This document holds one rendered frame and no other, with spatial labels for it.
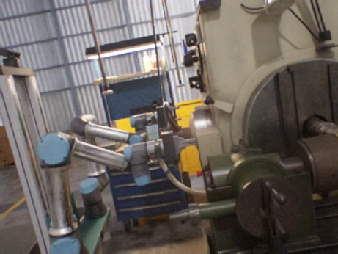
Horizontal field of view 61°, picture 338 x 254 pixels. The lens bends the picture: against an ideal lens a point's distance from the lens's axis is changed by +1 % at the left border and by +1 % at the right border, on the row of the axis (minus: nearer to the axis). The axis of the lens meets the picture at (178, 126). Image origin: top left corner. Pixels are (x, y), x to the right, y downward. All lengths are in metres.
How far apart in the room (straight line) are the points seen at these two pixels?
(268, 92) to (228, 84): 0.18
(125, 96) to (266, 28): 2.41
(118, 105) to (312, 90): 2.62
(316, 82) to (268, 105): 0.21
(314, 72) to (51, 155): 1.09
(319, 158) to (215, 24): 0.69
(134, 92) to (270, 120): 2.43
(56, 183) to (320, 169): 0.98
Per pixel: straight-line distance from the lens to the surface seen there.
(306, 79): 1.28
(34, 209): 1.64
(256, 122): 1.25
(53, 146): 1.23
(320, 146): 1.05
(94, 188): 1.93
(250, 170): 0.92
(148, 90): 3.45
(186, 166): 4.27
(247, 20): 1.35
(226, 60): 1.31
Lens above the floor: 1.58
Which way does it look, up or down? 10 degrees down
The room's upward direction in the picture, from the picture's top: 11 degrees counter-clockwise
